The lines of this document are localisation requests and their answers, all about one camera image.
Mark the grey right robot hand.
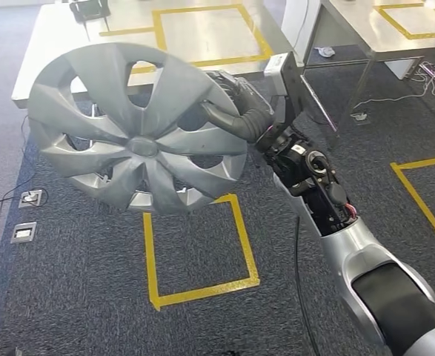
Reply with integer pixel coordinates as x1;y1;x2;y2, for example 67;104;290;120
200;70;263;143

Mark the silver wheel hubcap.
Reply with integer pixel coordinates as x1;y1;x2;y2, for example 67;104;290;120
27;42;248;214

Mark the yellow workbench tape marking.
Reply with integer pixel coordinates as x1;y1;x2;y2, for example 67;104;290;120
99;4;274;76

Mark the light workbench with yellow tape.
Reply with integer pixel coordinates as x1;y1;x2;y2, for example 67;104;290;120
11;0;295;110

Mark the white cabinet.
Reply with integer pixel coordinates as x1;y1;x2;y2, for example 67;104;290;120
280;0;322;66

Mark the black remote controller on stand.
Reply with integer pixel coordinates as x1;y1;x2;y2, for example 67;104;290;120
68;0;111;31

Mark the grey metal frame table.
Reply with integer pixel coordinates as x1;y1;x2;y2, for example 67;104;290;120
301;0;435;148

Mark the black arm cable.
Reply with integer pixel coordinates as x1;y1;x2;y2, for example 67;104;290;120
293;216;322;356

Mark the black floor cable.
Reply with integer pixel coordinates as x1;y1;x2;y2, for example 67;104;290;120
0;115;50;216

